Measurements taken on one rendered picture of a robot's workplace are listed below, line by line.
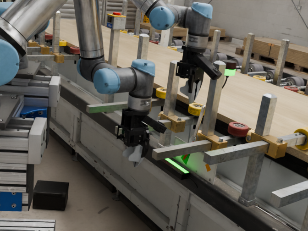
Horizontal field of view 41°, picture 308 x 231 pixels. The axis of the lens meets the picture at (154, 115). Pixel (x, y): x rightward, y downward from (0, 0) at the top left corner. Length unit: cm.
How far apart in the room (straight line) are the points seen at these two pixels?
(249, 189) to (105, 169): 147
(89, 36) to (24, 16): 30
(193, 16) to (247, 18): 929
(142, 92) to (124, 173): 144
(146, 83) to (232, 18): 987
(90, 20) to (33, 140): 39
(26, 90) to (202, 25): 70
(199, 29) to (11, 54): 71
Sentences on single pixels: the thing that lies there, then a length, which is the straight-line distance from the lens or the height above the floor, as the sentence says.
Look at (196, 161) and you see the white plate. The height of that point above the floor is 75.
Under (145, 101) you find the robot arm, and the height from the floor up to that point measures 106.
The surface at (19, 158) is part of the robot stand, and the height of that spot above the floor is 92.
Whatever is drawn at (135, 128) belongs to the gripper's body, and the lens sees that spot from 131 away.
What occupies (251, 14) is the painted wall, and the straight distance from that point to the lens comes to 1067.
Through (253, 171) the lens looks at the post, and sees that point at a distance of 146.
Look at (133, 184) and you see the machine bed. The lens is 258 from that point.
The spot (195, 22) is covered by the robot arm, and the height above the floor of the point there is 130.
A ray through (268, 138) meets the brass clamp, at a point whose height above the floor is 97.
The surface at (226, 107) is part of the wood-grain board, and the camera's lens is 190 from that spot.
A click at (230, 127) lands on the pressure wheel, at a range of 165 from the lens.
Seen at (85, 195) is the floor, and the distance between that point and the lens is 280.
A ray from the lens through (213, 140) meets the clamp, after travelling 157.
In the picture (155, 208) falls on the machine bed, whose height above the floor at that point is 17.
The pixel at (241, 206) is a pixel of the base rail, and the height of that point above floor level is 70.
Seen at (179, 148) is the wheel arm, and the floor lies 86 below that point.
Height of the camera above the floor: 144
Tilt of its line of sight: 19 degrees down
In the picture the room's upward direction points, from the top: 7 degrees clockwise
